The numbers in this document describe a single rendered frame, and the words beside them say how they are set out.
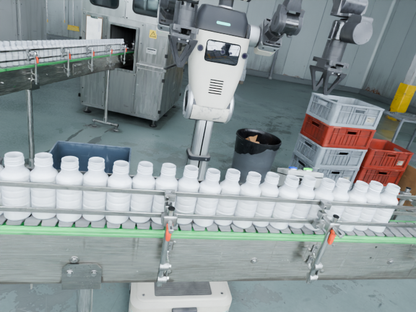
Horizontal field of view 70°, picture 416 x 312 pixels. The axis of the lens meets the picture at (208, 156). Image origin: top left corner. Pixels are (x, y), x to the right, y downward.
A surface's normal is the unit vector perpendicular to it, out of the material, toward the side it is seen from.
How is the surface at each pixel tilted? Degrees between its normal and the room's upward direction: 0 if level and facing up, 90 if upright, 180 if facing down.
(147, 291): 0
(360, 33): 90
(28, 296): 0
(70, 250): 90
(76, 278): 90
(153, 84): 90
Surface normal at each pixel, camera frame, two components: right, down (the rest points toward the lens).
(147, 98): -0.07, 0.40
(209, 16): 0.19, 0.42
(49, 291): 0.18, -0.90
